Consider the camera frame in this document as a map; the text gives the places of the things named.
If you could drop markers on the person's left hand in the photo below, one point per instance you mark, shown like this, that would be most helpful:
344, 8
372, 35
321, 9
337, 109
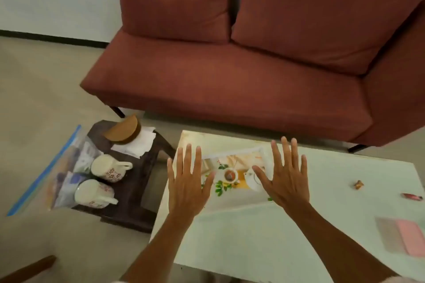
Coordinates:
186, 190

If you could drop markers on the person's right hand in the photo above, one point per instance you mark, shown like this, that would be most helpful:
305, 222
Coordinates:
289, 186

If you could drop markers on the white printed tray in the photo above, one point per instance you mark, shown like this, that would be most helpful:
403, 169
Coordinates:
232, 196

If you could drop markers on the white paper napkins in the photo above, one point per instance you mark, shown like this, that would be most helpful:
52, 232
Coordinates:
139, 146

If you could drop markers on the gold candy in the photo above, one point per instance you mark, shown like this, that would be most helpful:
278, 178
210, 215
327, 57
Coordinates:
358, 185

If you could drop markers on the floral mug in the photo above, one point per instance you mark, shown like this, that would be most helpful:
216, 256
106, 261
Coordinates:
106, 166
89, 193

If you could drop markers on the wooden napkin holder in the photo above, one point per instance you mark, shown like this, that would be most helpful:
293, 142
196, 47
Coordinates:
123, 130

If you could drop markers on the red candy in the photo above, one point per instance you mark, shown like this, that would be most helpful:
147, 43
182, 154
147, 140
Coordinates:
411, 197

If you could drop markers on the clear blue-sealed zip bag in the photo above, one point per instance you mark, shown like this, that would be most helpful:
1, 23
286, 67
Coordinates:
63, 173

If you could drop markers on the person's left forearm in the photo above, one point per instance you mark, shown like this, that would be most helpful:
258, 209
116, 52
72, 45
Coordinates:
159, 249

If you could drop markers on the person's right forearm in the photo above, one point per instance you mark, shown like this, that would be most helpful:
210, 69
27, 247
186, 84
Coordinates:
332, 246

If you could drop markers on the person's white shirt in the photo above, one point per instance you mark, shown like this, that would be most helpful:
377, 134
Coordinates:
408, 280

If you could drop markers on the dark brown plastic stool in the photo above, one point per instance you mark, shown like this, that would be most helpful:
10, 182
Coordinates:
132, 193

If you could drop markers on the red fabric sofa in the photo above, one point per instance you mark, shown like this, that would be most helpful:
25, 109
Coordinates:
215, 83

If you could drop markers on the clear container with pink lid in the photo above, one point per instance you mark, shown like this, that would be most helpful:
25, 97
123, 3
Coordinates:
411, 236

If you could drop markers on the brown wooden chair frame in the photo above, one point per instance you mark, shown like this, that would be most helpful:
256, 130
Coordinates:
26, 269

